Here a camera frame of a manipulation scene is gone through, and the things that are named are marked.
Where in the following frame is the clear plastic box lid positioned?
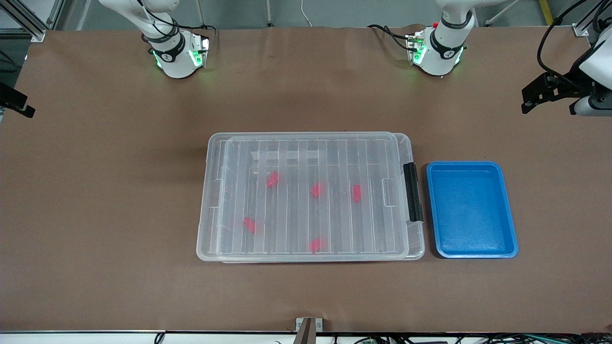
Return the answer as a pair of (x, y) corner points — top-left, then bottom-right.
(197, 132), (410, 262)

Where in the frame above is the black box latch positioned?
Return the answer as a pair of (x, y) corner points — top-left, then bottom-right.
(403, 162), (424, 223)

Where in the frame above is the clear plastic storage box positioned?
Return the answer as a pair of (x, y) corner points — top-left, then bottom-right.
(218, 133), (425, 262)

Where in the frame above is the blue plastic tray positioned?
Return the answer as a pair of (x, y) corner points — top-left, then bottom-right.
(426, 161), (519, 259)

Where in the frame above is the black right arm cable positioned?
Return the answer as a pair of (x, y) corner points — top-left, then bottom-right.
(0, 49), (21, 73)

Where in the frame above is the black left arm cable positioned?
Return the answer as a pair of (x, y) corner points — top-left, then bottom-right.
(536, 0), (588, 82)

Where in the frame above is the aluminium frame profile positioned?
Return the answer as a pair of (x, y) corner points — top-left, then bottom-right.
(0, 0), (65, 43)
(573, 12), (604, 37)

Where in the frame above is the black arm base cable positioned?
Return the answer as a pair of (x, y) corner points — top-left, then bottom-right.
(367, 24), (412, 51)

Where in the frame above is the metal table edge bracket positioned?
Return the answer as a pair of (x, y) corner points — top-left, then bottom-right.
(295, 317), (324, 344)

